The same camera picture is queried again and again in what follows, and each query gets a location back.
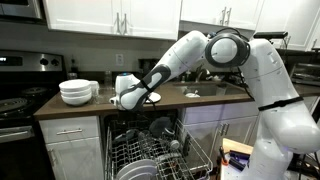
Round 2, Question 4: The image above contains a black stereo camera bar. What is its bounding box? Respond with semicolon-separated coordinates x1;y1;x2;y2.
253;31;289;41

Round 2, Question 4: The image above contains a floor cable bundle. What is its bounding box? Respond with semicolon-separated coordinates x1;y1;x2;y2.
293;154;320;180

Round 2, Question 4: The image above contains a white dinner plate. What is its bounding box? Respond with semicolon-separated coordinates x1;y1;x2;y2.
115;158;158;178
144;92;162;104
118;165;158;180

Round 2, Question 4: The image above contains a steel kitchen sink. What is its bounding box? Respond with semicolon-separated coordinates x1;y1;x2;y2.
173;81;252;99

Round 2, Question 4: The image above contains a white sink base cabinet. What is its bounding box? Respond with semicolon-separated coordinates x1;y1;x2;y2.
178;100;265;164

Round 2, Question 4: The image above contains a small white cup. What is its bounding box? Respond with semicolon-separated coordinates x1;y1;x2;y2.
169;139;181;151

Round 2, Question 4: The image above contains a white cabinet drawer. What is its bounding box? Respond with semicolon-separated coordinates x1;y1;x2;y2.
39;115;101;145

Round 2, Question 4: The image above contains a silver cabinet door handle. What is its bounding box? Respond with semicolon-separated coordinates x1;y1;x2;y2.
114;12;122;35
122;13;129;36

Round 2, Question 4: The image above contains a clear glass food container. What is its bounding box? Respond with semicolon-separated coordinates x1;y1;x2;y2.
94;87;116;105

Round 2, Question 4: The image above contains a white two-door wall cabinet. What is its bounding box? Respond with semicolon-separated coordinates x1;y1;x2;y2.
42;0;183;42

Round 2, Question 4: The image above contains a white base cabinet door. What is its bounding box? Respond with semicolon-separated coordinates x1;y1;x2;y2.
44;137;105;180

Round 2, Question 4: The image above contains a white corner wall cabinet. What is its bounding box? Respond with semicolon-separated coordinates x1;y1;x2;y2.
179;0;320;52

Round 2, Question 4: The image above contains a purple and black tool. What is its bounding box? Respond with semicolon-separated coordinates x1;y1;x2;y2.
229;149;251;161

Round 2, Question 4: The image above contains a dark bowl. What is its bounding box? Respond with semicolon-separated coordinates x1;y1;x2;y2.
148;116;173;138

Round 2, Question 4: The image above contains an orange and black tool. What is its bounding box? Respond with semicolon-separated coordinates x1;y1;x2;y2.
218;146;231;167

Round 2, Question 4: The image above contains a white wall outlet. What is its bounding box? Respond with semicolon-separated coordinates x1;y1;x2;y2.
115;53;125;67

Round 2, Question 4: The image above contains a stainless steel microwave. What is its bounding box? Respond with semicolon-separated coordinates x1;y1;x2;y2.
0;0;46;24

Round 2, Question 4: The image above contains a dark glass bottle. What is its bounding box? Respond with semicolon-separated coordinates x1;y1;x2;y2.
69;58;80;79

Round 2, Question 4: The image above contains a silver corner cabinet handle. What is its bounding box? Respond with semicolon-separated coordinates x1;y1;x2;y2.
225;7;233;27
219;6;228;26

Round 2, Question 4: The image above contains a chrome sink faucet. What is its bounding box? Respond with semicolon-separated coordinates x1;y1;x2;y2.
194;64;211;84

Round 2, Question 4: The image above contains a white ceramic bowl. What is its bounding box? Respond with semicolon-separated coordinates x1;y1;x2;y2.
60;93;93;107
58;78;92;93
59;88;93;99

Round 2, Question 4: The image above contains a wooden board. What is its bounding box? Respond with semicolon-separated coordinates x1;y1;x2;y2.
219;137;255;180

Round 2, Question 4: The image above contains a black steel stove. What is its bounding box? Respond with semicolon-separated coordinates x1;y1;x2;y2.
0;49;68;180

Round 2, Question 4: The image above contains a silver drawer handle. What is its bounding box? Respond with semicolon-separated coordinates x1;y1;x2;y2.
55;128;84;136

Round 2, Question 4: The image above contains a steel toaster oven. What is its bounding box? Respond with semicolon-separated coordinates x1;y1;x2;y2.
289;62;320;88

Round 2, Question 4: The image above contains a white mug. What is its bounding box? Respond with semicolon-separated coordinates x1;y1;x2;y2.
89;80;100;98

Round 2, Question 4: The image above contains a white wire dishwasher rack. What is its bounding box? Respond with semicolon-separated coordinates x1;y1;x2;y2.
103;114;214;180

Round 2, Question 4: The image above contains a white dish in sink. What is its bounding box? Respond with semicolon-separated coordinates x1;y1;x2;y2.
184;92;201;99

